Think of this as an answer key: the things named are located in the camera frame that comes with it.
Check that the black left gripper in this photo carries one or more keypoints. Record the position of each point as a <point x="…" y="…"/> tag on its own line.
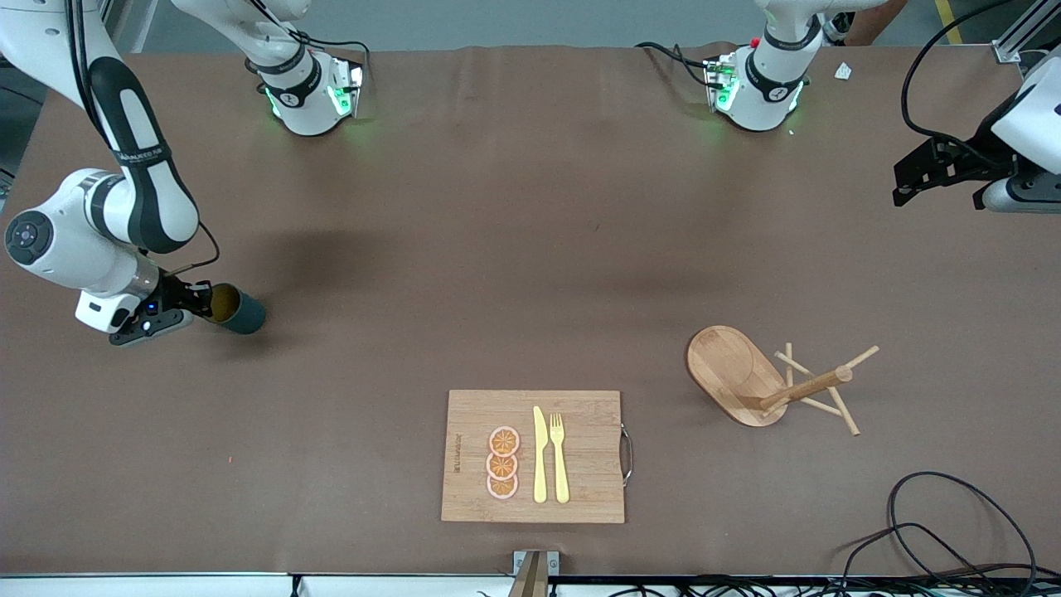
<point x="978" y="162"/>

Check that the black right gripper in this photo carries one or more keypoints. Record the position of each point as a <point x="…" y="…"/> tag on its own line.
<point x="176" y="292"/>

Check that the teal ribbed metal cup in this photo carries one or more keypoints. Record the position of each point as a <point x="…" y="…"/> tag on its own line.
<point x="246" y="316"/>

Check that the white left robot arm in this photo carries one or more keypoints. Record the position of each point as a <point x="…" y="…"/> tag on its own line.
<point x="763" y="95"/>

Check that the white paper scrap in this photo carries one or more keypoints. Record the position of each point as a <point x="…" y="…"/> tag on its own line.
<point x="843" y="71"/>

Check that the person leg with shoe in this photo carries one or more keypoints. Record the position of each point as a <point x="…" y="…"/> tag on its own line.
<point x="874" y="16"/>

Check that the wooden mug tree stand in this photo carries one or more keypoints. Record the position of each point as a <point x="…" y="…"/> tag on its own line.
<point x="729" y="373"/>

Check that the orange slice toy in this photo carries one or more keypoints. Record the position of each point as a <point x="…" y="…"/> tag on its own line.
<point x="501" y="466"/>
<point x="501" y="487"/>
<point x="503" y="441"/>

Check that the yellow plastic knife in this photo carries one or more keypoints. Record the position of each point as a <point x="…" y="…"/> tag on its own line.
<point x="540" y="456"/>

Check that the yellow plastic fork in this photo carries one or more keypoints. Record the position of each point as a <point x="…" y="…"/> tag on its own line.
<point x="560" y="464"/>

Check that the bamboo cutting board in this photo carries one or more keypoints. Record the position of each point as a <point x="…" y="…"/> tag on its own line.
<point x="580" y="456"/>

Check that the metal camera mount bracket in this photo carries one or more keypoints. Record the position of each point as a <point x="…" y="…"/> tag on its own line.
<point x="535" y="572"/>

